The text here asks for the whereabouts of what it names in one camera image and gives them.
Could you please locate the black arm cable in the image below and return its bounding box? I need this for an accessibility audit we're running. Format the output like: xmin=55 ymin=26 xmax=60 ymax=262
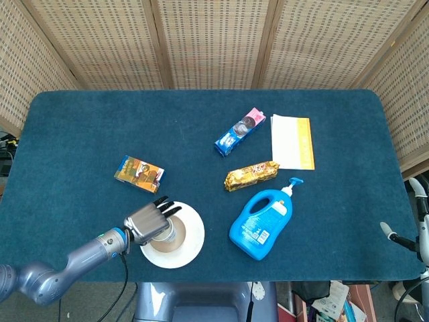
xmin=394 ymin=275 xmax=429 ymax=322
xmin=100 ymin=253 xmax=130 ymax=322

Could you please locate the white yellow paper packet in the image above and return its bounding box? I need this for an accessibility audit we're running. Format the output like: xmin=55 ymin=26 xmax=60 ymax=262
xmin=269 ymin=113 xmax=316 ymax=171

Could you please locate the gold biscuit packet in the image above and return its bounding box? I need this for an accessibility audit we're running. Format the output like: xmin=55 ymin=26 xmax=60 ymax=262
xmin=223 ymin=160 xmax=281 ymax=193

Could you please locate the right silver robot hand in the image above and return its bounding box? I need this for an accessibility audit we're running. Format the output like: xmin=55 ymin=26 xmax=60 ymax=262
xmin=379 ymin=177 xmax=429 ymax=266

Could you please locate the beige bowl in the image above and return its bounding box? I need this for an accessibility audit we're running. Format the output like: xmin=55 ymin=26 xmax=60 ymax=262
xmin=147 ymin=214 xmax=187 ymax=254

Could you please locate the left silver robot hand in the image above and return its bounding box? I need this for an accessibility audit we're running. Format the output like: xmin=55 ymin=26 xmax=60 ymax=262
xmin=123 ymin=195 xmax=183 ymax=246

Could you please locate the woven folding screen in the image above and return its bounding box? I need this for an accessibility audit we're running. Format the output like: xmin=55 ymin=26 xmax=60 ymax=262
xmin=0 ymin=0 xmax=429 ymax=178

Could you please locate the teal table cloth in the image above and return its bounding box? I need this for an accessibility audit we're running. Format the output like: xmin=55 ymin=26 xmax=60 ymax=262
xmin=0 ymin=89 xmax=424 ymax=283

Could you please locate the blue cookie box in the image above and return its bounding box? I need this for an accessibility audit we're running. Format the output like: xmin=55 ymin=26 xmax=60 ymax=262
xmin=214 ymin=107 xmax=265 ymax=158

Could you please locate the black equipment with cables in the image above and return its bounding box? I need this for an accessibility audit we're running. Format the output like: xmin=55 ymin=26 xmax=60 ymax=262
xmin=0 ymin=130 xmax=17 ymax=178

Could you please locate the white plate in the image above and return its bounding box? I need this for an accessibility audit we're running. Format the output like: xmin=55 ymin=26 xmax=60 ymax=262
xmin=138 ymin=201 xmax=206 ymax=270

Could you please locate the orange and blue carton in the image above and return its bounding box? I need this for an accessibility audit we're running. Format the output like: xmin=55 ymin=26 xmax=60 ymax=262
xmin=113 ymin=154 xmax=166 ymax=195

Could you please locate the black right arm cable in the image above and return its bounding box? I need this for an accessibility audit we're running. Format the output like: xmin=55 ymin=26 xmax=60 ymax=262
xmin=394 ymin=275 xmax=429 ymax=322

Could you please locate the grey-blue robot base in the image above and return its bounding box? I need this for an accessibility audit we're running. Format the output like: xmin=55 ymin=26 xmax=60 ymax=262
xmin=133 ymin=281 xmax=280 ymax=322

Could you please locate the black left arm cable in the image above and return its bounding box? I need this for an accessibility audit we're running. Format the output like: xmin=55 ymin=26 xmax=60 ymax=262
xmin=100 ymin=253 xmax=130 ymax=322

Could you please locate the blue detergent bottle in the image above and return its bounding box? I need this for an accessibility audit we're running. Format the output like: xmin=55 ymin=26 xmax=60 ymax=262
xmin=229 ymin=177 xmax=305 ymax=262

